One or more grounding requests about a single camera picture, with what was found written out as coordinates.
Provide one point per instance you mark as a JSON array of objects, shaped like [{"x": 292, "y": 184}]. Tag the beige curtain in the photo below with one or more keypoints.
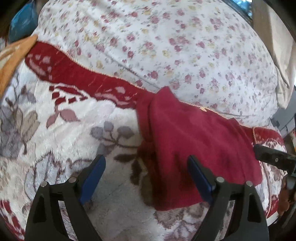
[{"x": 281, "y": 45}]

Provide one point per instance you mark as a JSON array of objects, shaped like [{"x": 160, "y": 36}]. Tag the orange patterned cloth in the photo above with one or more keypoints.
[{"x": 11, "y": 56}]

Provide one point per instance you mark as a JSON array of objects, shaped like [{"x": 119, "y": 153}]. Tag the blue plastic bag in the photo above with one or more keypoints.
[{"x": 24, "y": 22}]

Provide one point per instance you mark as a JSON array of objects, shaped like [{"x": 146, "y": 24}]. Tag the red white plush blanket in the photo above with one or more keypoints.
[{"x": 56, "y": 117}]

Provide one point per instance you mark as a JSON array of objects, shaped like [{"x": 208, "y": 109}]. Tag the right hand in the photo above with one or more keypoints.
[{"x": 284, "y": 200}]

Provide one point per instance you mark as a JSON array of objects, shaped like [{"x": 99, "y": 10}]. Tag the floral white bed sheet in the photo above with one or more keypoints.
[{"x": 205, "y": 52}]

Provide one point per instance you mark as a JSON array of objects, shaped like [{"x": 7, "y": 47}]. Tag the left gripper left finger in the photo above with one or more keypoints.
[{"x": 45, "y": 220}]

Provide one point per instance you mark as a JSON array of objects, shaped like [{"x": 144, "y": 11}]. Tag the dark red garment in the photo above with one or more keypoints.
[{"x": 172, "y": 131}]

